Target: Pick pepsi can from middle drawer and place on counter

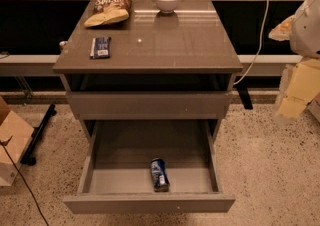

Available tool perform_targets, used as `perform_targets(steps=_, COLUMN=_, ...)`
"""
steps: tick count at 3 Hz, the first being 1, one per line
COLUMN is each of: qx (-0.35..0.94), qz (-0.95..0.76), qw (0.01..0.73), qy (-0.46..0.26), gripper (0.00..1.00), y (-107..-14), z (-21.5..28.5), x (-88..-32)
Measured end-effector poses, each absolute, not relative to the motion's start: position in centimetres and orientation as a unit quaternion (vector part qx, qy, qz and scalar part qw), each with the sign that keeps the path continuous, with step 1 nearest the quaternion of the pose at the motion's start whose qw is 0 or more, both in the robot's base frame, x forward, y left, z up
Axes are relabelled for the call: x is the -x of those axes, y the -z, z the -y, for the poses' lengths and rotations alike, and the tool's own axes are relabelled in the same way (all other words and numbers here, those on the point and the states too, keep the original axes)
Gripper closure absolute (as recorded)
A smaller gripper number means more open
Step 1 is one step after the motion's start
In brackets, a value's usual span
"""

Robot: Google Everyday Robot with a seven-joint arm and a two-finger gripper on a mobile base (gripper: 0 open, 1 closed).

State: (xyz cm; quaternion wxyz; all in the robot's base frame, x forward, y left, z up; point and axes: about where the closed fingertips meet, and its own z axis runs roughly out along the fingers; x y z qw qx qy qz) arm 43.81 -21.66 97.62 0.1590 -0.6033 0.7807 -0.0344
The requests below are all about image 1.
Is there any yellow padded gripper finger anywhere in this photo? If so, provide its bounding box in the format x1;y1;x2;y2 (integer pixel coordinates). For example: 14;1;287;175
278;59;320;119
268;15;294;42

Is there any blue pepsi can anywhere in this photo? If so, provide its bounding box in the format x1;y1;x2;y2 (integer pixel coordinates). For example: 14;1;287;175
150;158;170;192

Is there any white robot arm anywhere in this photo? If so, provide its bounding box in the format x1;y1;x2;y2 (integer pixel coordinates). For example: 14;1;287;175
269;0;320;119

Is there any grey drawer cabinet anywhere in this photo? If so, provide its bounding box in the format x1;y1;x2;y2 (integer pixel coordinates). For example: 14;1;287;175
53;0;242;135

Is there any closed grey top drawer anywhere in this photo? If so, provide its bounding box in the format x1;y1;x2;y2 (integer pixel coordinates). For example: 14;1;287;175
66;92;232;120

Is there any open grey middle drawer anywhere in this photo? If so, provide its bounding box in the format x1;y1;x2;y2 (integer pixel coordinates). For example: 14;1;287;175
64;120;235;214

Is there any brown chip bag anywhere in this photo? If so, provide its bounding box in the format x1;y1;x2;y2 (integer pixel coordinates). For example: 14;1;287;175
84;0;133;27

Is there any black stand leg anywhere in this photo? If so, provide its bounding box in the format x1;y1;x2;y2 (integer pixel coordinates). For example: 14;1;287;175
20;104;56;166

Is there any cardboard box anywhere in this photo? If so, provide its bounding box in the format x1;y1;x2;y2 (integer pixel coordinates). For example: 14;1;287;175
0;97;34;186

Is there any white cable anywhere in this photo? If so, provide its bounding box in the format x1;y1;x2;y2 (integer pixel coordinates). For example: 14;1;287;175
232;0;270;87

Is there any black cable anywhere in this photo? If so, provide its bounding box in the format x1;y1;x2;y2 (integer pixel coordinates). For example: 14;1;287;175
0;135;50;226

